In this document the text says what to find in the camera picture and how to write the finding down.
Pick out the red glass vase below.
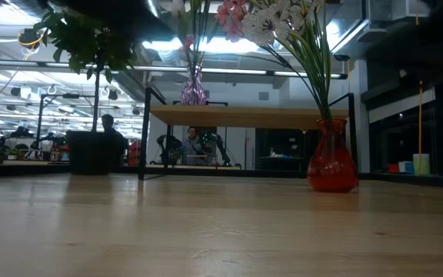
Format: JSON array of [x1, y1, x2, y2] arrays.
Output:
[[307, 118, 360, 193]]

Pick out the white ceiling unit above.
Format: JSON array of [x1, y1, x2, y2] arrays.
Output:
[[392, 0, 429, 21]]

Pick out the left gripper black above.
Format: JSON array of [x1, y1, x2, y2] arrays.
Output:
[[52, 0, 171, 39]]

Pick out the pale green cylinder container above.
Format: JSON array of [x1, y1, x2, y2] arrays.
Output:
[[412, 153, 431, 176]]

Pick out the white artificial flower bunch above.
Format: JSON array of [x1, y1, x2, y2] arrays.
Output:
[[241, 0, 340, 121]]

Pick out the red artificial flower bunch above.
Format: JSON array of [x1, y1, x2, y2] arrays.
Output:
[[188, 0, 212, 75]]

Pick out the green potted plant black pot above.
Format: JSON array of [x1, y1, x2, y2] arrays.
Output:
[[32, 9, 145, 177]]

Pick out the long ceiling light strip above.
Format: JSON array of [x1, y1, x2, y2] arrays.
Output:
[[132, 65, 348, 80]]

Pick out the yellow hanging cable with plug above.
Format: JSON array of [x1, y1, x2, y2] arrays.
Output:
[[415, 0, 425, 175]]

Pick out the person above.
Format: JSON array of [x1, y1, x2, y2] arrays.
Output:
[[182, 126, 207, 166], [101, 114, 126, 139]]

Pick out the wooden shelf black metal legs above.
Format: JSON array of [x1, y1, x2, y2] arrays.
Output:
[[138, 87, 359, 181]]

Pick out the pink glass vase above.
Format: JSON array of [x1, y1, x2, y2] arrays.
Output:
[[179, 65, 208, 107]]

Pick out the pink artificial flower bunch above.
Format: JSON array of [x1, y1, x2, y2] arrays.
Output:
[[184, 0, 334, 120]]

